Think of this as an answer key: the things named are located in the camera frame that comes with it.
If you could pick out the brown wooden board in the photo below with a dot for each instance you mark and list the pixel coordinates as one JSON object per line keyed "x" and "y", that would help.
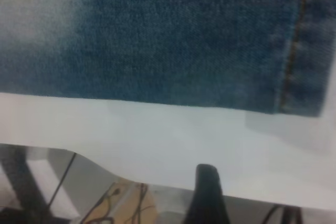
{"x": 126, "y": 200}

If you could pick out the thin black rod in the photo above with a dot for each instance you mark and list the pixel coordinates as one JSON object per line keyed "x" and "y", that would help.
{"x": 63, "y": 179}

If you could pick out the blue denim shorts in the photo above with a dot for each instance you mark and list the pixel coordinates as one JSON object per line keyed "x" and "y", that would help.
{"x": 157, "y": 37}

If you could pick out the black metal frame bar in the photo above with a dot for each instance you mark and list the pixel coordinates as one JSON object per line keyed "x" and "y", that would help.
{"x": 23, "y": 190}

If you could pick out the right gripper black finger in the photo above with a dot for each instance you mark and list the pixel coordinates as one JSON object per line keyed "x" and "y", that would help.
{"x": 207, "y": 195}

